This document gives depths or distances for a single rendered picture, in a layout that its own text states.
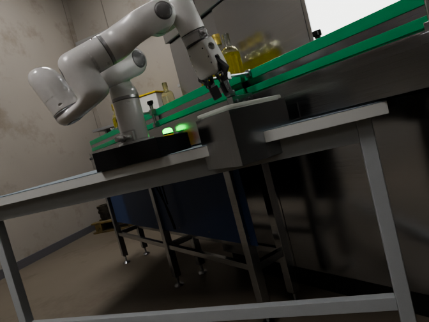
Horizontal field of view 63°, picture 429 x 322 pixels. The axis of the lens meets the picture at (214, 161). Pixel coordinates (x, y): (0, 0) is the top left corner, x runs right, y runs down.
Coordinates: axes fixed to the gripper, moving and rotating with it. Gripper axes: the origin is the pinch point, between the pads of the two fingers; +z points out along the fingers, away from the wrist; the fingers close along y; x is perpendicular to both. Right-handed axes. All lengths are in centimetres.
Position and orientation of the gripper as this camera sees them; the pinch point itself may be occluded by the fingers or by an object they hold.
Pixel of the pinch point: (221, 91)
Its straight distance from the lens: 106.6
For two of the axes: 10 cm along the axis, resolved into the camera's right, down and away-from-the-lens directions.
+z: 4.4, 8.7, 2.2
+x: -6.9, 4.8, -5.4
